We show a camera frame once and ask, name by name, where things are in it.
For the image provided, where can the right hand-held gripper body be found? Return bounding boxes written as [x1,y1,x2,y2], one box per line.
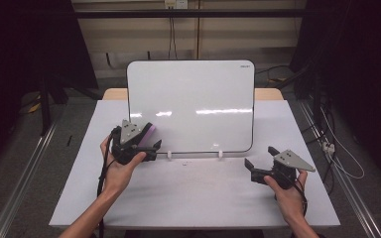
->
[250,149,317,191]

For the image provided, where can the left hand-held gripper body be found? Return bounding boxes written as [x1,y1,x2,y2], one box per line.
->
[111,118,159,166]

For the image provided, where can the purple and black board eraser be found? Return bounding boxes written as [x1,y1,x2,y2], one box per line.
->
[135,121,157,147]

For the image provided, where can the white whiteboard with black rim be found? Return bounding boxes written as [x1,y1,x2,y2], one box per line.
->
[126,59,256,156]

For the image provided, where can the person's right hand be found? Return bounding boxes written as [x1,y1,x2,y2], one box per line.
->
[263,171,309,223]

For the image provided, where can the person's left hand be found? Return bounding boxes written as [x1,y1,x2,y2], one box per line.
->
[99,135,147,196]

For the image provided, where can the black metal stand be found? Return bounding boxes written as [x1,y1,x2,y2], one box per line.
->
[276,60,326,122]
[38,70,102,137]

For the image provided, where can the black curtain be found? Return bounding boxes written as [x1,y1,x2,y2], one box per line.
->
[0,0,99,177]
[289,0,381,191]

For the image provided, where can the thin yellow vertical pipe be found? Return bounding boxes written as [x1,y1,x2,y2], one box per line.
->
[195,0,200,60]

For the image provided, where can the black horizontal metal bar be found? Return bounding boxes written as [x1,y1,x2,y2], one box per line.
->
[73,9,307,20]

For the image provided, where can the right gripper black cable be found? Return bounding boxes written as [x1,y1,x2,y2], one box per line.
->
[292,178,310,217]

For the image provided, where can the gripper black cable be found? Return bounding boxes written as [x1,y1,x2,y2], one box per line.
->
[96,126,118,238]
[292,178,310,217]

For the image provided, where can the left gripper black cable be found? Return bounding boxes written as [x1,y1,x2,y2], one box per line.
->
[96,126,118,238]

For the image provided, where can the aluminium floor rail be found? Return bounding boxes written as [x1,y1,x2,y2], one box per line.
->
[297,98,381,238]
[0,110,65,238]

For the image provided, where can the white floor cable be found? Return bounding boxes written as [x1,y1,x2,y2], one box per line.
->
[319,107,366,180]

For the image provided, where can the black floor cable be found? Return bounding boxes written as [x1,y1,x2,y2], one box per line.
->
[254,64,291,84]

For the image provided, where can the black cables hanging from socket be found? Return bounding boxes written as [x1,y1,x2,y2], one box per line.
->
[168,8,179,60]

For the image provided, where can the white wall socket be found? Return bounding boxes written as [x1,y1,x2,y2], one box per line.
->
[164,0,190,10]

